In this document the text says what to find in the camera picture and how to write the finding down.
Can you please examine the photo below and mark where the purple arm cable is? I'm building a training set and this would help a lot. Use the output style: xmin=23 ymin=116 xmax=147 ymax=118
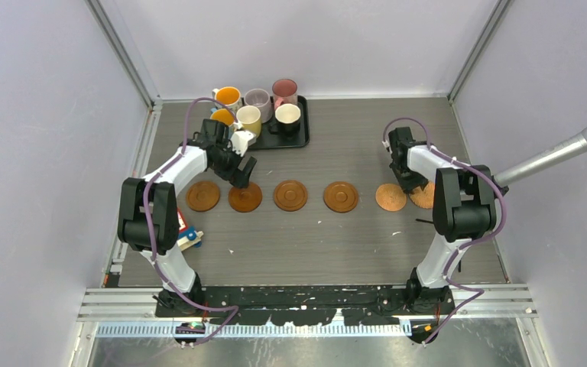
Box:
xmin=382 ymin=117 xmax=508 ymax=347
xmin=141 ymin=97 xmax=242 ymax=347

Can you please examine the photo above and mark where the toy block house car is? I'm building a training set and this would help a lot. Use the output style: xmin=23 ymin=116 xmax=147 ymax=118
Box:
xmin=177 ymin=210 xmax=203 ymax=251

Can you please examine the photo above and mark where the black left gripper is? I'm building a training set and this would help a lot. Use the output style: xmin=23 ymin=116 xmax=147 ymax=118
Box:
xmin=210 ymin=140 xmax=255 ymax=189

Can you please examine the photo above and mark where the black serving tray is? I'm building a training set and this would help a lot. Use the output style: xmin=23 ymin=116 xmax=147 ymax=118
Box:
xmin=229 ymin=97 xmax=310 ymax=151

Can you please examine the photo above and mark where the lilac mug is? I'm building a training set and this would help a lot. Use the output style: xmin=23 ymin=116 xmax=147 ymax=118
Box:
xmin=244 ymin=89 xmax=274 ymax=123

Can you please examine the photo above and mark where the woven rattan coaster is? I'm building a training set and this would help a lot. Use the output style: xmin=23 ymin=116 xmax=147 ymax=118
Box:
xmin=409 ymin=181 xmax=435 ymax=209
xmin=375 ymin=183 xmax=407 ymax=212

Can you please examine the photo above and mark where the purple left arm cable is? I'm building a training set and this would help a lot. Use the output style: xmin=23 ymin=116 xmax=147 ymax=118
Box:
xmin=141 ymin=97 xmax=242 ymax=347

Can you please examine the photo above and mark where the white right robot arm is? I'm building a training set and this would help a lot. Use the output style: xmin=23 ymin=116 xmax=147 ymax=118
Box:
xmin=383 ymin=127 xmax=497 ymax=314

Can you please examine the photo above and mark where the silver microphone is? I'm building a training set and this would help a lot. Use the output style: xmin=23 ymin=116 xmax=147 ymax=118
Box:
xmin=494 ymin=127 xmax=587 ymax=187

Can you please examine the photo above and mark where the black mug cream inside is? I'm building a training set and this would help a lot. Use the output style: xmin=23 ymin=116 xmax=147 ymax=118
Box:
xmin=269 ymin=103 xmax=301 ymax=137

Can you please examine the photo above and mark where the yellow mug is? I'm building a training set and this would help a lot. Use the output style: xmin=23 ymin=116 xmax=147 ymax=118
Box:
xmin=232 ymin=106 xmax=262 ymax=138

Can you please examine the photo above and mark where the black microphone tripod stand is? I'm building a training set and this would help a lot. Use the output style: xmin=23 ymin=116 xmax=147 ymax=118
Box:
xmin=414 ymin=174 xmax=511 ymax=274

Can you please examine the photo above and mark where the pink patterned mug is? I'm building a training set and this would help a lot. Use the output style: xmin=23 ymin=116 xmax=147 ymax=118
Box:
xmin=272 ymin=79 xmax=298 ymax=110

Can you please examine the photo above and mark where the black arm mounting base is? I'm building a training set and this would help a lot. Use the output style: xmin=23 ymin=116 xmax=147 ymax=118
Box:
xmin=154 ymin=285 xmax=455 ymax=326

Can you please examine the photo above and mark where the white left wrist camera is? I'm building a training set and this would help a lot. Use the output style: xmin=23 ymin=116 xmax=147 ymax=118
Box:
xmin=230 ymin=122 xmax=257 ymax=157

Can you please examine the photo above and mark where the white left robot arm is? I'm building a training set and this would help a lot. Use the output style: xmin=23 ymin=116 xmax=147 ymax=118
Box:
xmin=118 ymin=119 xmax=257 ymax=317

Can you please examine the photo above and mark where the white mug orange inside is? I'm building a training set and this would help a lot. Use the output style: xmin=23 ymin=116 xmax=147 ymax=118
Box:
xmin=212 ymin=86 xmax=243 ymax=113

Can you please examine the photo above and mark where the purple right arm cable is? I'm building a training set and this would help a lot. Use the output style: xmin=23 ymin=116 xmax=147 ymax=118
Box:
xmin=382 ymin=117 xmax=508 ymax=347

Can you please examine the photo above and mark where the brown wooden coaster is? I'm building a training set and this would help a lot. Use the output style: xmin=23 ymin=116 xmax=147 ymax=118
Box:
xmin=323 ymin=181 xmax=359 ymax=213
xmin=273 ymin=180 xmax=308 ymax=212
xmin=186 ymin=180 xmax=221 ymax=212
xmin=228 ymin=182 xmax=263 ymax=213

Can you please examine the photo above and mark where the blue mug orange inside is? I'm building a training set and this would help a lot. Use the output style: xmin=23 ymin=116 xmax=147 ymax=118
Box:
xmin=209 ymin=109 xmax=236 ymax=126

